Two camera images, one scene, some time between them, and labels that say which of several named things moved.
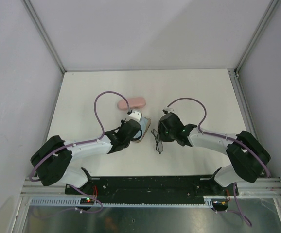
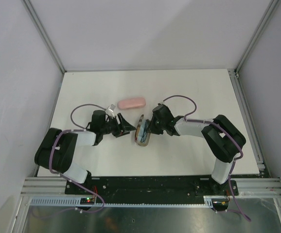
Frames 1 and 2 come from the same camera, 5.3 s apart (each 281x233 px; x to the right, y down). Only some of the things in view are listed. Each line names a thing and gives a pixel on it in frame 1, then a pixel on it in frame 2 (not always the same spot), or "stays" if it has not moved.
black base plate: x=152 y=187 stays
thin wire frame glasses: x=159 y=146 to x=147 y=130
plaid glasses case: x=145 y=123 to x=137 y=133
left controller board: x=86 y=201 stays
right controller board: x=219 y=204 stays
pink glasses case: x=133 y=103 stays
